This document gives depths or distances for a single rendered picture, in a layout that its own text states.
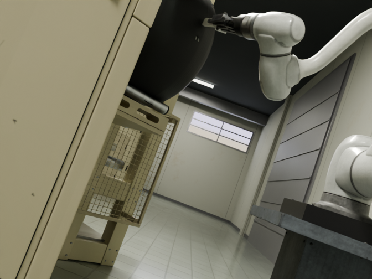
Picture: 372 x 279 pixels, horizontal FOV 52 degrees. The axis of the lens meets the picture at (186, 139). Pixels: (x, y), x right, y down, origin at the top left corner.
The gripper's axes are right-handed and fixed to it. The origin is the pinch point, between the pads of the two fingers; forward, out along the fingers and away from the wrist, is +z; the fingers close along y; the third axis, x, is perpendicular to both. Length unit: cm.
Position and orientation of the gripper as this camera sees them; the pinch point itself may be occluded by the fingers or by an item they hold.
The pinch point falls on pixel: (210, 22)
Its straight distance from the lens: 154.4
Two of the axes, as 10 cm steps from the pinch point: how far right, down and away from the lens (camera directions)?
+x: -4.4, 9.0, -0.1
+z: -6.1, -2.9, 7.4
